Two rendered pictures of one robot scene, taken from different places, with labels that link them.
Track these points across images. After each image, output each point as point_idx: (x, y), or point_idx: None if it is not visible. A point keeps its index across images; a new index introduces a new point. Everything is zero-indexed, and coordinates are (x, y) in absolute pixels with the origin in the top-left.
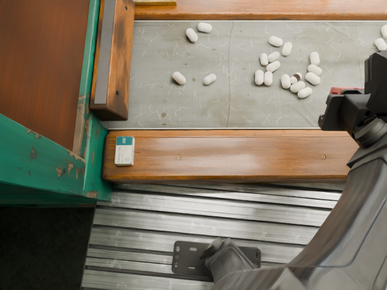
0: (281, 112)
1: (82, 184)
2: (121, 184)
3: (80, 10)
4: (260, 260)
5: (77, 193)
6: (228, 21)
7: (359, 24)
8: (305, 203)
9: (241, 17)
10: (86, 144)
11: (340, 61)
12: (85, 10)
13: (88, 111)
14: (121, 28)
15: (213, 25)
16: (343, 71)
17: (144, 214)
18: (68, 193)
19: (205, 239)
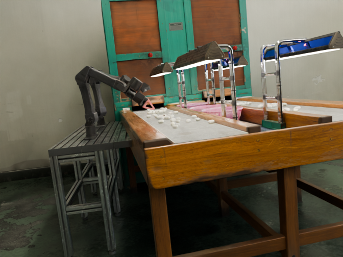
0: (142, 114)
1: (116, 101)
2: (120, 121)
3: (149, 92)
4: (101, 126)
5: (114, 100)
6: (170, 109)
7: (178, 112)
8: (117, 127)
9: (171, 108)
10: (124, 101)
11: (162, 113)
12: (151, 93)
13: (130, 99)
14: (153, 99)
15: (168, 109)
16: (158, 114)
17: (113, 122)
18: (113, 97)
19: (106, 125)
